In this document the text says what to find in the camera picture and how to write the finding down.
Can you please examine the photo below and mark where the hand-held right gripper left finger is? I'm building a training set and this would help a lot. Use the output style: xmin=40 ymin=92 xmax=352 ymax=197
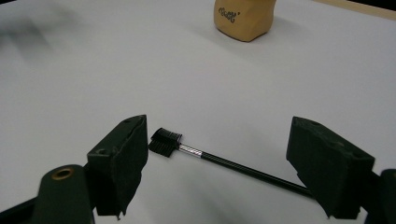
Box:
xmin=86 ymin=114 xmax=149 ymax=220

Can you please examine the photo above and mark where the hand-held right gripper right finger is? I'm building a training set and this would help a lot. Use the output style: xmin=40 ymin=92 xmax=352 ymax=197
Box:
xmin=286 ymin=116 xmax=376 ymax=218

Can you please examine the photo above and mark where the black eyebrow brush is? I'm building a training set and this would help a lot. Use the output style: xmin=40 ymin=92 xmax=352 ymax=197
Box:
xmin=148 ymin=127 xmax=314 ymax=198

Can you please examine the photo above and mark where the tan brush holder cup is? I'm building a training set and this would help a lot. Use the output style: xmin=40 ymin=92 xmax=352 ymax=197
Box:
xmin=213 ymin=0 xmax=277 ymax=43

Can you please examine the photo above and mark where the wooden table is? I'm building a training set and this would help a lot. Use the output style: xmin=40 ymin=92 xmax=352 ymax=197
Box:
xmin=312 ymin=0 xmax=396 ymax=21

